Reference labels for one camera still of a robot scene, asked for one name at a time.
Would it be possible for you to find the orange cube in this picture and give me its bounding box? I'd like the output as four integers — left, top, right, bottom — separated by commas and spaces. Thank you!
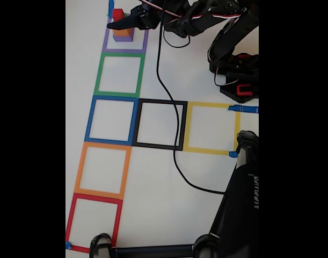
112, 27, 133, 36

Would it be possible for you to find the black camera tripod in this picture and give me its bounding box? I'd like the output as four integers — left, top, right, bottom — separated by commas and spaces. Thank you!
89, 130, 259, 258

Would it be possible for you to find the purple square frame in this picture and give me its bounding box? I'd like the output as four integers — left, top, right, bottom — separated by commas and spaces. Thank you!
101, 12, 150, 54

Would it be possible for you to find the black square frame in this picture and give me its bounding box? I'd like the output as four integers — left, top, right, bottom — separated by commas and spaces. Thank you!
131, 98, 188, 151

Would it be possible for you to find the purple cube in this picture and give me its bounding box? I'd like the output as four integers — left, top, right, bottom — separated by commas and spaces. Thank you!
113, 25, 135, 42

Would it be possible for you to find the yellow square frame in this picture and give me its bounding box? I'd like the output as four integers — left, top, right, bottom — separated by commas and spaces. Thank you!
183, 101, 241, 156

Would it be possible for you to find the red square frame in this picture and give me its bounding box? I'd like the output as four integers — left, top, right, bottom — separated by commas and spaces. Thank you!
65, 192, 123, 254

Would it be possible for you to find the small red cube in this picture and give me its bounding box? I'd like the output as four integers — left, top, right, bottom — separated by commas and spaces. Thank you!
112, 8, 125, 22

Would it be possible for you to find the blue square frame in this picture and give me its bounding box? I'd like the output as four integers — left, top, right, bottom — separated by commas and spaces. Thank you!
84, 95, 140, 146

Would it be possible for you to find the orange square frame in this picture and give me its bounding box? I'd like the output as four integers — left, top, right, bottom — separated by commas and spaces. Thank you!
74, 141, 132, 200

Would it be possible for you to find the green square frame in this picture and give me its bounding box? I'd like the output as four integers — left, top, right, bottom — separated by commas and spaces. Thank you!
93, 52, 145, 99

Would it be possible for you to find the black camera cable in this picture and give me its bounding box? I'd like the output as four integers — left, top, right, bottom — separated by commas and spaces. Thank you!
155, 16, 229, 195

